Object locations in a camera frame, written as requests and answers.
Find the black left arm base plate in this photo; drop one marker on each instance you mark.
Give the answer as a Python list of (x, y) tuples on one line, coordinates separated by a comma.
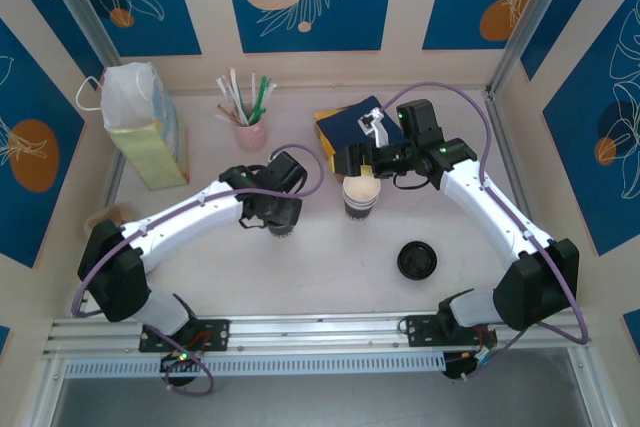
[(215, 334)]

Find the green and white wrapped straw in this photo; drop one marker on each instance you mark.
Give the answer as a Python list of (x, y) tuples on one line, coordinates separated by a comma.
[(269, 92)]

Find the printed paper gift bag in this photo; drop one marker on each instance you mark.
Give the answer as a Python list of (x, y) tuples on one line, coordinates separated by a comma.
[(145, 152)]

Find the white paper coffee cup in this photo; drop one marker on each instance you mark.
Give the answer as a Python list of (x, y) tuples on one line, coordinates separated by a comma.
[(361, 189)]

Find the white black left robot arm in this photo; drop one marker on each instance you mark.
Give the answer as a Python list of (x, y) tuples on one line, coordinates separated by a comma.
[(190, 217)]

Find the aluminium front rail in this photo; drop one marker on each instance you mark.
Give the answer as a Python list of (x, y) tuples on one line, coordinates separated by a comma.
[(310, 332)]

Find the navy blue paper napkin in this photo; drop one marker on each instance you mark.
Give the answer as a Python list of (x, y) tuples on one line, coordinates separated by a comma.
[(345, 122)]

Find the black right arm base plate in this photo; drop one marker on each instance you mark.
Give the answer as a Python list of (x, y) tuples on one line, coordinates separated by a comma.
[(422, 332)]

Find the pink straw holder cup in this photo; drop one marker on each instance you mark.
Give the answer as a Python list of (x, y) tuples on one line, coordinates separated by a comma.
[(251, 139)]

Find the black plastic cup lid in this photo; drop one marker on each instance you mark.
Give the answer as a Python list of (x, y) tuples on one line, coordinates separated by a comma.
[(417, 260)]

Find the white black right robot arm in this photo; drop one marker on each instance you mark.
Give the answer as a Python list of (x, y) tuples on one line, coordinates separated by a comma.
[(490, 217)]

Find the grey metal panel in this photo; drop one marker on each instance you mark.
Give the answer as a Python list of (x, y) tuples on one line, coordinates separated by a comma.
[(350, 402)]

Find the beige pulp cup carrier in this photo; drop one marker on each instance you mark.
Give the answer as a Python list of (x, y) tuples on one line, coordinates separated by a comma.
[(112, 214)]

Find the white paper-wrapped straw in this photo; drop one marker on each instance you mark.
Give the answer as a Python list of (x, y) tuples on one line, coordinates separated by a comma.
[(253, 92), (236, 92), (227, 97)]

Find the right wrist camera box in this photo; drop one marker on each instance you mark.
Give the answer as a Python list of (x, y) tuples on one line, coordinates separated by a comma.
[(377, 132)]

